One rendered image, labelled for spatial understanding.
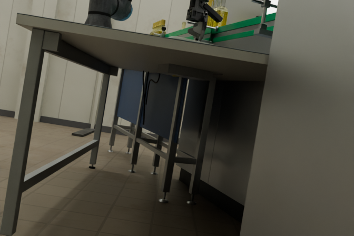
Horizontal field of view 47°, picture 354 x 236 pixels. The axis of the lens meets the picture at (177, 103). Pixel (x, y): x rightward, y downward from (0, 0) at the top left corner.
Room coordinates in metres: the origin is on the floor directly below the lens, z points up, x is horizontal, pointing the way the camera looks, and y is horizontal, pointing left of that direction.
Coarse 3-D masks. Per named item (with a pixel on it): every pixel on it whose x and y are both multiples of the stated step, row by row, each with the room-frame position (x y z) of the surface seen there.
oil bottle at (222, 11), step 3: (219, 6) 2.20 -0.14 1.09; (222, 6) 2.20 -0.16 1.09; (216, 9) 2.22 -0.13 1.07; (219, 9) 2.19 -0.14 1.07; (222, 9) 2.19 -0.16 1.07; (225, 9) 2.20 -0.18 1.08; (219, 12) 2.19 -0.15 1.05; (222, 12) 2.19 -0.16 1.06; (225, 12) 2.20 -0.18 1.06; (222, 15) 2.19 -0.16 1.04; (225, 15) 2.20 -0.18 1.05; (225, 18) 2.20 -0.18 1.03; (213, 21) 2.23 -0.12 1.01; (222, 21) 2.19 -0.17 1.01; (225, 21) 2.20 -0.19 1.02; (213, 24) 2.22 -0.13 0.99; (216, 24) 2.19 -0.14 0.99; (219, 24) 2.19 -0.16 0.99; (222, 24) 2.20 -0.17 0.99; (225, 24) 2.20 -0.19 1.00
